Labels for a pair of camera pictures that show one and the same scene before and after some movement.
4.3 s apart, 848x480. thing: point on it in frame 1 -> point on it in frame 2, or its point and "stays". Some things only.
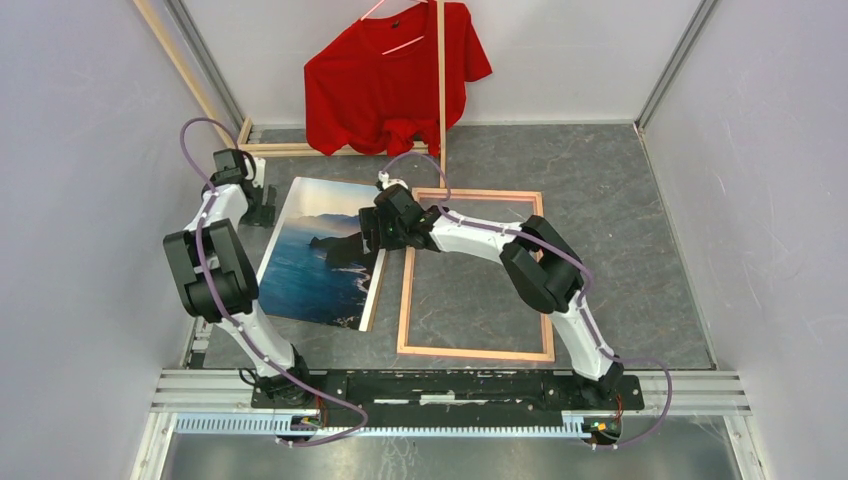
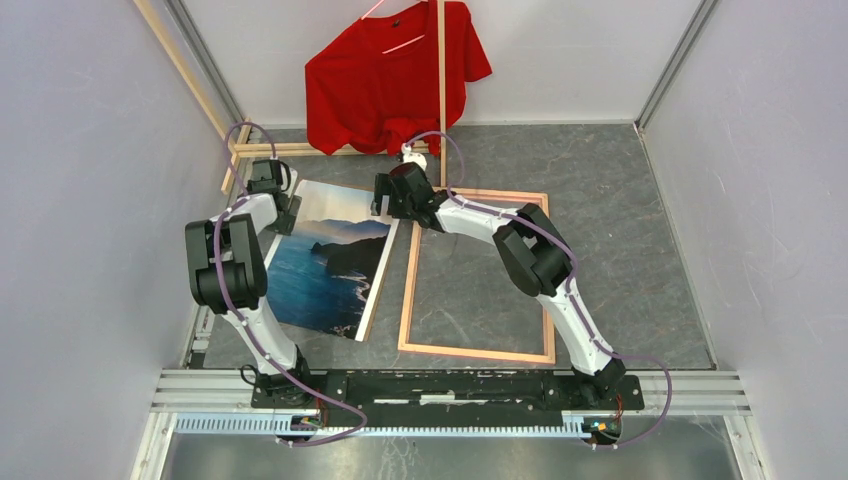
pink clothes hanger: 399,46 stays
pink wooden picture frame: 548,332 stays
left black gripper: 265,214 -> 286,224
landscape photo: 316,269 stays
